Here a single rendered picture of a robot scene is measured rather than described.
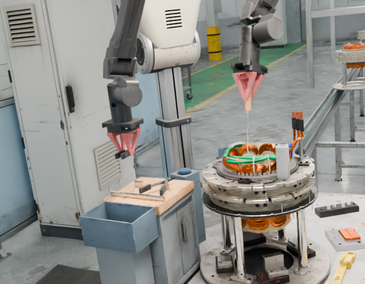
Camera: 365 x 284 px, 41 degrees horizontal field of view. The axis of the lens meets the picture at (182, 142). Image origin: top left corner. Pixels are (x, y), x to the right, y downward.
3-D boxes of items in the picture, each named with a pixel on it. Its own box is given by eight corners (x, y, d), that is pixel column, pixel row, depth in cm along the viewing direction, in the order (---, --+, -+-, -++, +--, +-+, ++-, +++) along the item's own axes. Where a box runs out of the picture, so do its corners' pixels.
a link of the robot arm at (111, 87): (122, 77, 136) (103, 80, 134) (132, 79, 130) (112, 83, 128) (125, 101, 138) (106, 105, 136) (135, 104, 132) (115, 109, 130)
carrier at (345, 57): (348, 80, 437) (348, 47, 429) (390, 83, 407) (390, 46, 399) (322, 88, 414) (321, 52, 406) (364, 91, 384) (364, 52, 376)
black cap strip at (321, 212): (359, 211, 178) (359, 205, 178) (320, 218, 176) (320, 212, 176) (352, 206, 183) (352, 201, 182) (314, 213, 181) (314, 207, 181)
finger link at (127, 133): (131, 159, 134) (127, 126, 131) (110, 158, 137) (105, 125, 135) (145, 151, 140) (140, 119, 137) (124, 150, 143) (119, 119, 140)
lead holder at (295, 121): (303, 132, 137) (302, 120, 136) (289, 131, 139) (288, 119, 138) (307, 128, 140) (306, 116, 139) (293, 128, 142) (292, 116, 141)
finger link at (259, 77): (263, 102, 135) (265, 69, 136) (249, 97, 129) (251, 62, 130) (243, 103, 139) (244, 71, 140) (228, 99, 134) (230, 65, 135)
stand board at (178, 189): (159, 215, 129) (158, 207, 128) (102, 208, 138) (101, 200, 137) (194, 188, 145) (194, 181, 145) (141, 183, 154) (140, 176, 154)
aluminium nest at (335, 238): (365, 248, 152) (365, 241, 152) (337, 252, 152) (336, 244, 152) (351, 231, 164) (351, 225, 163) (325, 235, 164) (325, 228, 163)
